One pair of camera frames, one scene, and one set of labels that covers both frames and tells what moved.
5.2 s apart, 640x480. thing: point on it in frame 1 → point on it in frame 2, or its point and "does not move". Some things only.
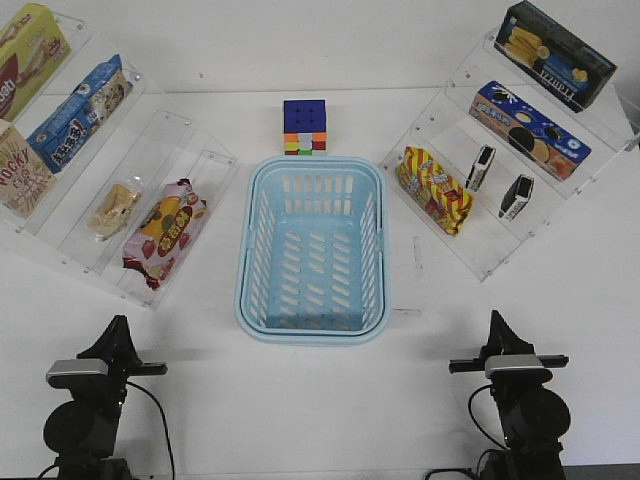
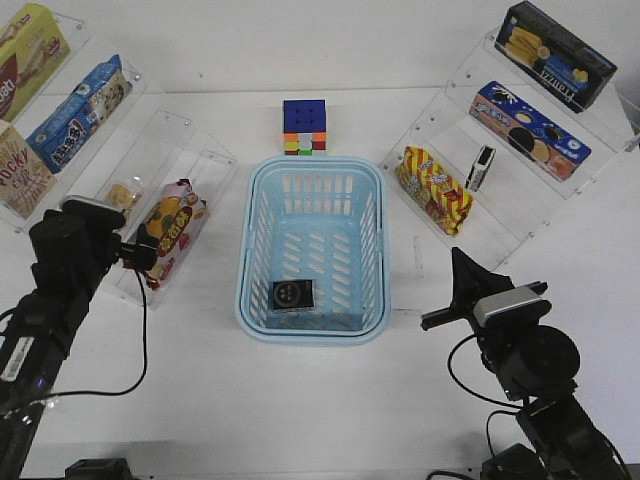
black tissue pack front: (516, 197) → (292, 294)
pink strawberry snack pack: (167, 230) does not move
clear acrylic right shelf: (495, 155) does not move
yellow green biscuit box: (33, 49) does not move
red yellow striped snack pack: (446, 204) does not move
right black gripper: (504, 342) → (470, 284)
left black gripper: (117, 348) → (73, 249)
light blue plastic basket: (312, 250) does not move
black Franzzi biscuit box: (549, 57) does not move
